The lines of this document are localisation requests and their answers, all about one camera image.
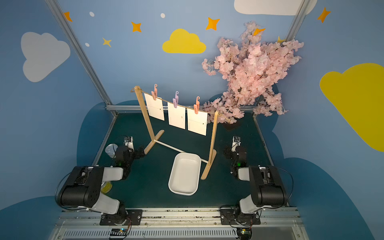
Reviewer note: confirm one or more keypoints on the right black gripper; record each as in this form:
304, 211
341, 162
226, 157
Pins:
229, 152

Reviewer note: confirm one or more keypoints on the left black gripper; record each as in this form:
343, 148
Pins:
137, 152

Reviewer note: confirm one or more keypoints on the white postcard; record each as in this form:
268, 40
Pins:
197, 123
155, 107
177, 116

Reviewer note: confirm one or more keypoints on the salmon clothespin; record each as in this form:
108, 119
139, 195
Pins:
197, 105

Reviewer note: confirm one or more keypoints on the pink clothespin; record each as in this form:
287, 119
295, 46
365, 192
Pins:
155, 92

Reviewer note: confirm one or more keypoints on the purple clothespin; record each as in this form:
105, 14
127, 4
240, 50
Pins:
176, 100

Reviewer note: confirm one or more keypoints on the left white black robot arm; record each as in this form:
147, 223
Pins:
82, 188

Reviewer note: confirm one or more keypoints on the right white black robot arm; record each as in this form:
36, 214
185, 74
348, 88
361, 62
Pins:
267, 190

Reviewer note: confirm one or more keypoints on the clear plastic cup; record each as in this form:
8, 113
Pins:
111, 150

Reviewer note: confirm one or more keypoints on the white plastic tray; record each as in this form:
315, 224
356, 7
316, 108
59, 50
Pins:
185, 174

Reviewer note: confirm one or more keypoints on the left small circuit board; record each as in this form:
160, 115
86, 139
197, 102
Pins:
118, 234

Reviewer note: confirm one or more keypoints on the small circuit board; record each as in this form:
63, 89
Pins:
118, 234
244, 234

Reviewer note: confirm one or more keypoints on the right small circuit board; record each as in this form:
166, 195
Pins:
244, 234

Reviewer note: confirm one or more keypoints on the pink cherry blossom tree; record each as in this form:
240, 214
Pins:
251, 70

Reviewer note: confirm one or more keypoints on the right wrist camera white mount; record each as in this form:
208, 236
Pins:
235, 143

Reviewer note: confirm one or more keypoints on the wooden drying rack frame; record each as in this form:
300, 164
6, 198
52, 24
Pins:
155, 138

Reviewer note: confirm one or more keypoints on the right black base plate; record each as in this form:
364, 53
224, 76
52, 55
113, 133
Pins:
232, 216

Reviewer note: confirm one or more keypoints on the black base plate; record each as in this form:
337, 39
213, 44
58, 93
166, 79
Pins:
124, 218
232, 216

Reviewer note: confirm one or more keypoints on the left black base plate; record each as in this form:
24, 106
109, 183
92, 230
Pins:
124, 218

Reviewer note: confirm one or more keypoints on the aluminium mounting rail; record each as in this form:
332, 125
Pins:
181, 223

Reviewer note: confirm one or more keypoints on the left aluminium corner post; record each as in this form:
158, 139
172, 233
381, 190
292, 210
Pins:
65, 25

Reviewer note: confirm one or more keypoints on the aluminium corner post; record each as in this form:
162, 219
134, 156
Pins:
65, 25
298, 20

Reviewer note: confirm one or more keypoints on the right aluminium corner post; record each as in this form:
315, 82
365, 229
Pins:
298, 20

